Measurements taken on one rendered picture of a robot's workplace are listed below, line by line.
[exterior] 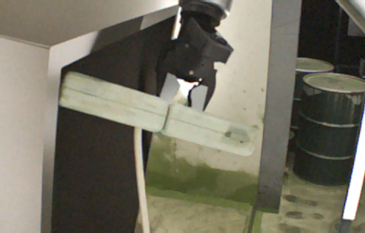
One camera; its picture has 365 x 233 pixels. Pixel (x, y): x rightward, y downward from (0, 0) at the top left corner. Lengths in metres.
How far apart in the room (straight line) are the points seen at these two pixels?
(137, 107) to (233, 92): 2.09
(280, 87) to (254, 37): 0.38
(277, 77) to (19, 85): 2.24
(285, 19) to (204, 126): 1.94
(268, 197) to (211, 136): 2.36
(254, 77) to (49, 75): 2.23
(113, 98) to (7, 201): 0.19
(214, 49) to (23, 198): 0.31
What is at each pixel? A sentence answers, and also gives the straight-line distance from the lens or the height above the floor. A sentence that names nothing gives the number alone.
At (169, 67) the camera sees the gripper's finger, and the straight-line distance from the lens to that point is 0.57.
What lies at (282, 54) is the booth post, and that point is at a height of 1.22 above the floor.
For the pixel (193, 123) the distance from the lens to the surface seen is 0.54.
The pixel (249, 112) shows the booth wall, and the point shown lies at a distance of 2.60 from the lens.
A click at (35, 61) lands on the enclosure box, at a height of 1.62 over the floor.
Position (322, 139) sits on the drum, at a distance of 3.19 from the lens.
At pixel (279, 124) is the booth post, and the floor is 0.73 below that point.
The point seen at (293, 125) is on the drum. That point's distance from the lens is 3.78.
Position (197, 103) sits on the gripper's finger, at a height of 1.50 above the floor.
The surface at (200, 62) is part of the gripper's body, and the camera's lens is 0.59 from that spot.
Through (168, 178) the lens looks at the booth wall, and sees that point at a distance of 2.98.
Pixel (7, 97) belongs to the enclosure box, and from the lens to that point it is 0.38.
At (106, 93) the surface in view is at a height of 1.54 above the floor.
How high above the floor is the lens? 1.69
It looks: 21 degrees down
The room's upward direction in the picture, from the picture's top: straight up
